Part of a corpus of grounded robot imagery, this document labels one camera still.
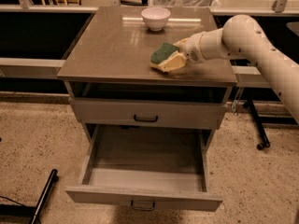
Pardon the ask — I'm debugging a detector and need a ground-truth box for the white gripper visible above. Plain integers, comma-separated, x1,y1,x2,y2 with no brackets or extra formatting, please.
158,32,206,73

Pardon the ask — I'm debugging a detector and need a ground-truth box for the green yellow sponge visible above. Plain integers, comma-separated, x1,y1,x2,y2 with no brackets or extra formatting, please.
150,43,179,67

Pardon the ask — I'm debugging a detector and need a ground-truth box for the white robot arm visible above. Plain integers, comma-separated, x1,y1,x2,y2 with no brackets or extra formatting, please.
150,15,299,122

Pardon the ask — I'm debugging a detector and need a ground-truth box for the grey drawer cabinet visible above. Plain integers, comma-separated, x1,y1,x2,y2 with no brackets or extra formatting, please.
58,7,236,135

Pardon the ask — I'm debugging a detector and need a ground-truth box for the closed grey upper drawer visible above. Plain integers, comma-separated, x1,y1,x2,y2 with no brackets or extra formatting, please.
69,98,226,130

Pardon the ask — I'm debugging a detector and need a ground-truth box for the open middle drawer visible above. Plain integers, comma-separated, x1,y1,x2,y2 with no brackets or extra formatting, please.
66,125,222,212

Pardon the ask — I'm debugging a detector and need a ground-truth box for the white ceramic bowl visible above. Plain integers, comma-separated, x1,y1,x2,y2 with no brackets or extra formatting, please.
141,7,171,31

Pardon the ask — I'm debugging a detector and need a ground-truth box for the black stand leg right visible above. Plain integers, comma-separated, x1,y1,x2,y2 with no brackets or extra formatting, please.
243,99,270,150

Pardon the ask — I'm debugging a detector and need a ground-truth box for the black stand leg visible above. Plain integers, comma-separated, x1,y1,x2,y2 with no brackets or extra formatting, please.
0,169,59,224
243,99,270,150

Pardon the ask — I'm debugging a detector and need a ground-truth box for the black stand leg left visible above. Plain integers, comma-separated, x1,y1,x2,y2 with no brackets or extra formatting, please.
0,169,59,224

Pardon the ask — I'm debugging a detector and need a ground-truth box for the grey metal rail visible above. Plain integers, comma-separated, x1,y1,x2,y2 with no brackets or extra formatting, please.
0,58,269,88

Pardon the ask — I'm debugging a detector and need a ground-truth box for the black upper drawer handle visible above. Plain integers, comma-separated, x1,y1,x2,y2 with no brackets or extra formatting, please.
134,115,159,123

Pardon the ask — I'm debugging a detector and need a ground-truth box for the black drawer handle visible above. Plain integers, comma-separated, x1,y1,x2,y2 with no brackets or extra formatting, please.
131,201,155,211
134,115,159,123

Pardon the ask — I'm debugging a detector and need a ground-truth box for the black middle drawer handle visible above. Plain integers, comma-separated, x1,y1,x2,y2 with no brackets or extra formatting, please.
131,201,155,211

